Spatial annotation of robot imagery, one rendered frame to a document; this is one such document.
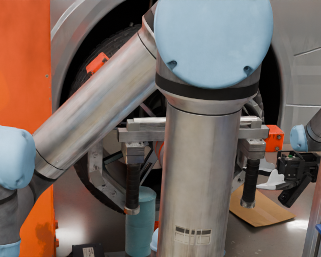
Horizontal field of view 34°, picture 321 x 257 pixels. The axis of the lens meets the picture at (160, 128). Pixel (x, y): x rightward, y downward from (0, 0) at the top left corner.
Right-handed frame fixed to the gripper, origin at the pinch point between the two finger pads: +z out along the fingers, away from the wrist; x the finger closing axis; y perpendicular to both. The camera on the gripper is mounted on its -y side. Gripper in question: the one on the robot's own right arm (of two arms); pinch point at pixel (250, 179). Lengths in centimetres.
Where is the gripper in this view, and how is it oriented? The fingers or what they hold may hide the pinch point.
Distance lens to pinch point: 152.1
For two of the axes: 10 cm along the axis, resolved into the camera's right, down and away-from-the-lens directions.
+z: -9.8, 0.2, -2.1
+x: 2.1, 3.7, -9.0
